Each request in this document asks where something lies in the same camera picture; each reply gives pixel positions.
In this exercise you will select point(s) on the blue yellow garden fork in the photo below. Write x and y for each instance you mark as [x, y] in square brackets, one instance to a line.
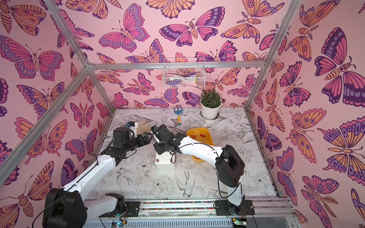
[178, 111]

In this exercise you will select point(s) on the white block with screws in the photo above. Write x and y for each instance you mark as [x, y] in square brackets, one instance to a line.
[165, 162]

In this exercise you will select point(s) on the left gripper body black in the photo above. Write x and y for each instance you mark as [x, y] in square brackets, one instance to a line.
[138, 142]

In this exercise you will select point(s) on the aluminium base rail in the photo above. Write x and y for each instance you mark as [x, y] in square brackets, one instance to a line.
[189, 213]

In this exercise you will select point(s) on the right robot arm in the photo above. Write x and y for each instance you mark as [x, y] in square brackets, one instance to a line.
[228, 164]

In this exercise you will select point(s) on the white wire basket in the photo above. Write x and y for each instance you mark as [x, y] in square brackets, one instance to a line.
[185, 72]

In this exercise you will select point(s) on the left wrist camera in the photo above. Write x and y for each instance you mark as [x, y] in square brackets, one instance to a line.
[133, 127]

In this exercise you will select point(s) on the white pot green plant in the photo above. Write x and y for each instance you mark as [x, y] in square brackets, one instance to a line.
[211, 103]

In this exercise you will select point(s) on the red sleeves in tray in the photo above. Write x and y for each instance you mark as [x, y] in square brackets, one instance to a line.
[198, 137]

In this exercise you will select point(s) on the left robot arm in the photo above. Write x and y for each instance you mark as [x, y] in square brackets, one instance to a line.
[68, 207]

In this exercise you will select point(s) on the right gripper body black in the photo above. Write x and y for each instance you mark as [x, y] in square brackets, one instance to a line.
[159, 135]

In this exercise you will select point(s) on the yellow plastic tray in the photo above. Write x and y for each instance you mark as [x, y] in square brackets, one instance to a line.
[204, 150]

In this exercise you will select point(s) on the beige work glove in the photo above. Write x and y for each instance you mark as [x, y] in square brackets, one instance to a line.
[143, 127]

